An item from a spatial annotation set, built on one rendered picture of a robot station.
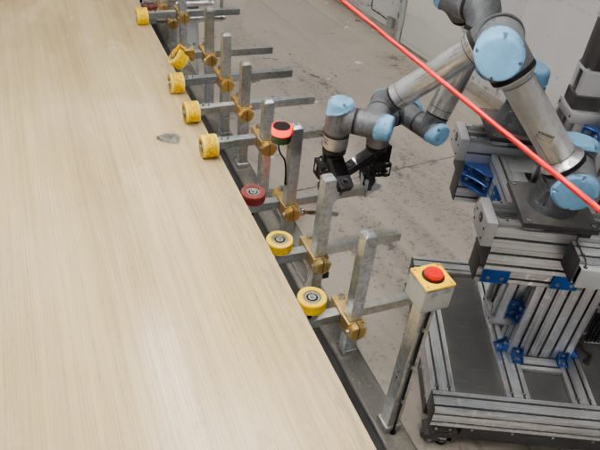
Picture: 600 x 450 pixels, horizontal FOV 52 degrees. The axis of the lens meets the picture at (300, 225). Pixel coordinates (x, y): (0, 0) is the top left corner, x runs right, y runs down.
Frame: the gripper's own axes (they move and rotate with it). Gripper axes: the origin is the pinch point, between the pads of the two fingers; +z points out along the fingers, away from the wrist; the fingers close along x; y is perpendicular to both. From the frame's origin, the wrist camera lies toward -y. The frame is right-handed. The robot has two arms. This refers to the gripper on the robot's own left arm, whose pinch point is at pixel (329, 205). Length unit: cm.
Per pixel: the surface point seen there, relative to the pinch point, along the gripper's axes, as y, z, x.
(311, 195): 16.0, 7.5, -1.4
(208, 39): 111, -9, 9
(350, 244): -9.3, 9.0, -4.4
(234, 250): -8.6, 3.5, 33.1
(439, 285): -66, -29, 8
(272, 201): 16.3, 7.5, 12.3
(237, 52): 116, -1, -6
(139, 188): 28, 4, 53
